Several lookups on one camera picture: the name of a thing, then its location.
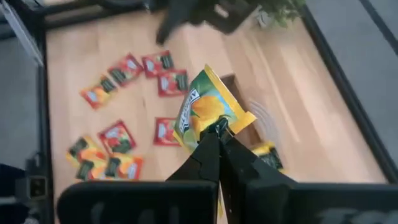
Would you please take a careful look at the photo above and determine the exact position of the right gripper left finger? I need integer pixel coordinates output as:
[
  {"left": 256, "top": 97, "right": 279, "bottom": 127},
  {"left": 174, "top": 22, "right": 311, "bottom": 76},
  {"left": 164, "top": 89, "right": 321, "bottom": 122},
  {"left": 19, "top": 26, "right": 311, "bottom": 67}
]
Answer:
[{"left": 166, "top": 117, "right": 229, "bottom": 183}]

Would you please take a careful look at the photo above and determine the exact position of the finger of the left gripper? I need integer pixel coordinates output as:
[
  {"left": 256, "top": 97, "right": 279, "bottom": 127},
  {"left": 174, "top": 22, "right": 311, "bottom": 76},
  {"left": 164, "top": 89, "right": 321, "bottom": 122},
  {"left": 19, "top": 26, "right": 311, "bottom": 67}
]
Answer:
[
  {"left": 169, "top": 4, "right": 195, "bottom": 37},
  {"left": 155, "top": 7, "right": 177, "bottom": 44}
]

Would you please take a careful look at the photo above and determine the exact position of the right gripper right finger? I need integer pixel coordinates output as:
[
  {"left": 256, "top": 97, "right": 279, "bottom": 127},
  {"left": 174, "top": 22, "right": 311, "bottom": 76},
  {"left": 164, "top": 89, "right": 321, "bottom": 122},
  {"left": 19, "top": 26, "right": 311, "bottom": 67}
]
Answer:
[{"left": 220, "top": 136, "right": 295, "bottom": 224}]

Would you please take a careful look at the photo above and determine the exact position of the yellow lemon tea packet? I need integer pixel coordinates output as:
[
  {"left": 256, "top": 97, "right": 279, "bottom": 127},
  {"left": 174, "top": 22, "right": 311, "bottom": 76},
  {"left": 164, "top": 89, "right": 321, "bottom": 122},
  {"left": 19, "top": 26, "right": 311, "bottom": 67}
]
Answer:
[
  {"left": 251, "top": 140, "right": 284, "bottom": 174},
  {"left": 172, "top": 63, "right": 257, "bottom": 153}
]

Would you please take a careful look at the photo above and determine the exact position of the wooden tea organizer box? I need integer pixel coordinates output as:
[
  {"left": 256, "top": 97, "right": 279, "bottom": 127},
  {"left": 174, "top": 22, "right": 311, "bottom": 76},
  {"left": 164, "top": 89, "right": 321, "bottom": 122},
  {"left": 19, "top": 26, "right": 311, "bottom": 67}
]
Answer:
[{"left": 219, "top": 73, "right": 276, "bottom": 147}]

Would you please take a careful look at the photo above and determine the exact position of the green plant in white pot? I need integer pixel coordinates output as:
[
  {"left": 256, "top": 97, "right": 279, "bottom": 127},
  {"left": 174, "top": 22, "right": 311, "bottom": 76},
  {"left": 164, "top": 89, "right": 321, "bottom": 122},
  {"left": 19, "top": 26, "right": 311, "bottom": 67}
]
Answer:
[{"left": 256, "top": 0, "right": 307, "bottom": 28}]

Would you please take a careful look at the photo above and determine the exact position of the black table frame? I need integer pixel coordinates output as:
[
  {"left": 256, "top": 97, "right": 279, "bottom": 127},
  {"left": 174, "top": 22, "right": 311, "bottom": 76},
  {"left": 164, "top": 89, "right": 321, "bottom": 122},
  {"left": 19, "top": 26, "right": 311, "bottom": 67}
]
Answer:
[{"left": 34, "top": 0, "right": 398, "bottom": 224}]

